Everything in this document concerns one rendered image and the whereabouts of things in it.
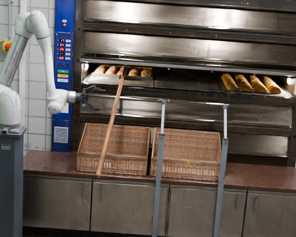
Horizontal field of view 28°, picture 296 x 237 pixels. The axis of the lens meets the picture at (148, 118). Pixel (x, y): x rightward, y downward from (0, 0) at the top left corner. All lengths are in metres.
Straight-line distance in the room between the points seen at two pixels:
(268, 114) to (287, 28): 0.72
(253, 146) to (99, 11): 1.72
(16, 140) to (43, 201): 0.79
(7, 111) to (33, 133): 1.09
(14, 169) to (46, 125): 1.01
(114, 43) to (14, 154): 1.35
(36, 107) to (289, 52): 2.17
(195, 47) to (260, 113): 0.79
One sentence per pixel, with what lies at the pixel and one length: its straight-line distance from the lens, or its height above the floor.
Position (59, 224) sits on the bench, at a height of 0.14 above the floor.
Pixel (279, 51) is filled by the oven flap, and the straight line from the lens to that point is 5.00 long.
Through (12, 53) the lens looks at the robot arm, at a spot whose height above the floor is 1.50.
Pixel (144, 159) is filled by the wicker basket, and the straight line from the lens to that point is 4.58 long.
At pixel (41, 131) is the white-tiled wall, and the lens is 5.14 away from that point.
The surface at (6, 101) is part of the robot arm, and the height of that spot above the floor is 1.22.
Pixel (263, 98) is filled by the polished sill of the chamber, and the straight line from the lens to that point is 5.03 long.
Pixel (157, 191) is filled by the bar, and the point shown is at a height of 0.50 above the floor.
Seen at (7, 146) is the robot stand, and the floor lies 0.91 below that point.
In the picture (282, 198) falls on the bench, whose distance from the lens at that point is 4.73.
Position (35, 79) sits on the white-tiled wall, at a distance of 5.05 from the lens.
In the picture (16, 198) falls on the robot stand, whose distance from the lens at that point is 4.28.
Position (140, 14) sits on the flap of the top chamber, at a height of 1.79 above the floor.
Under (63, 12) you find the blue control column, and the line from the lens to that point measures 4.90.
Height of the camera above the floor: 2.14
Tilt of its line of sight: 14 degrees down
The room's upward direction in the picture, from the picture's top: 4 degrees clockwise
